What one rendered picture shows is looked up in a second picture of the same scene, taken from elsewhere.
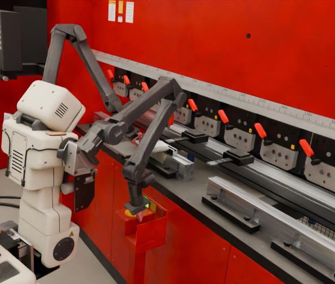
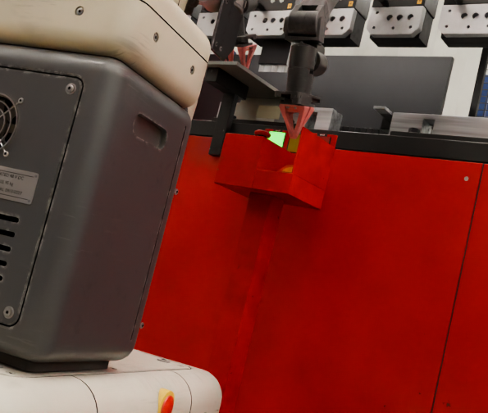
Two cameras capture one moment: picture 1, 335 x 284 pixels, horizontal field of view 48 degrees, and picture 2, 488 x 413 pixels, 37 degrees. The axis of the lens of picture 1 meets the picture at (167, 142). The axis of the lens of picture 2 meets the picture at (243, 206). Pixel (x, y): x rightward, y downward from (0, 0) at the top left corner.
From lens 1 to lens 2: 138 cm
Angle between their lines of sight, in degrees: 30
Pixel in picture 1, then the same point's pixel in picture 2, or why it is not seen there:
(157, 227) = (321, 161)
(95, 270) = not seen: hidden behind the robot
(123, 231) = (253, 161)
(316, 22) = not seen: outside the picture
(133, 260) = (257, 235)
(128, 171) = (306, 13)
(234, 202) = (457, 131)
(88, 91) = not seen: hidden behind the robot
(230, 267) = (482, 208)
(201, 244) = (404, 196)
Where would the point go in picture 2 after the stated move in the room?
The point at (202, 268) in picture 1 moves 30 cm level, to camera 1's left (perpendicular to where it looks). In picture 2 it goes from (405, 245) to (285, 211)
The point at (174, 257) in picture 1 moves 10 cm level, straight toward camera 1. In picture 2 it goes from (320, 260) to (336, 261)
